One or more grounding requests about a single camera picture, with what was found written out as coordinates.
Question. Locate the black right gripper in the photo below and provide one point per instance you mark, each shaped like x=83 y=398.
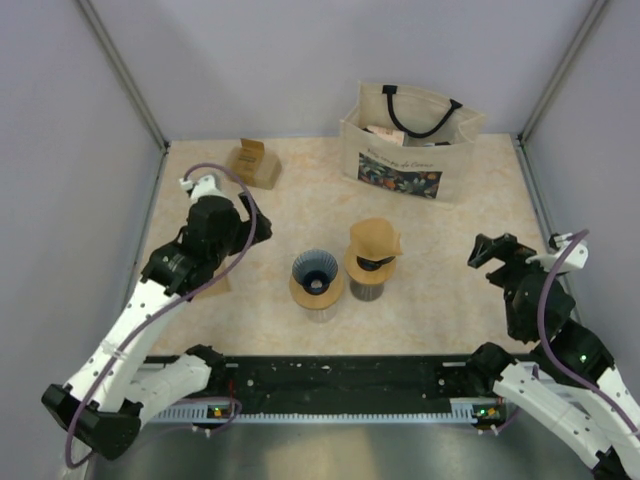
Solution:
x=503 y=248

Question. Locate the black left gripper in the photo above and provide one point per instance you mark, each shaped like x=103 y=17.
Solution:
x=243 y=227

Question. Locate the blue glass dripper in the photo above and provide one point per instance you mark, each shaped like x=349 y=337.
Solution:
x=373 y=265
x=314 y=270

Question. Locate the wooden ring stand front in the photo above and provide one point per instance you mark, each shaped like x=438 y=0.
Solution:
x=321 y=301

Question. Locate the clear glass beaker wooden collar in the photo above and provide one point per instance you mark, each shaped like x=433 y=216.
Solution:
x=321 y=315

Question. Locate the brown paper coffee filter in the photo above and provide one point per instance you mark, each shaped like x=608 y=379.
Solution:
x=375 y=239

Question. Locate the wooden dripper ring stand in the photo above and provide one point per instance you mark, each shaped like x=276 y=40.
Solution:
x=368 y=277

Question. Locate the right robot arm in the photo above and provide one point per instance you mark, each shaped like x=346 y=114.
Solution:
x=574 y=389

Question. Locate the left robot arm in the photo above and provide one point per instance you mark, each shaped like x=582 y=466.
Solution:
x=101 y=405

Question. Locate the brown paper filter stack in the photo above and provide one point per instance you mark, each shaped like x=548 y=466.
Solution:
x=220 y=287

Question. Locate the brown cardboard box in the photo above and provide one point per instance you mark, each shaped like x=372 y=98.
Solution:
x=254 y=164

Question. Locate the smoked glass carafe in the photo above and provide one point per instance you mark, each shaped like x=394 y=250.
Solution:
x=365 y=292

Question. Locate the cream canvas tote bag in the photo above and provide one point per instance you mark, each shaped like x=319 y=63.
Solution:
x=409 y=141

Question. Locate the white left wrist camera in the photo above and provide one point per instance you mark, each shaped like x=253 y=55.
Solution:
x=207 y=185

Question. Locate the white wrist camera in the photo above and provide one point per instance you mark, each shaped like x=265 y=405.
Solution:
x=574 y=254
x=207 y=185

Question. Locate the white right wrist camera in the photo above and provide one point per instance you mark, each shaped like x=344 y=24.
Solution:
x=574 y=254

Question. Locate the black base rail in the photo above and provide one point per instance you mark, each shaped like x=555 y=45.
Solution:
x=336 y=385

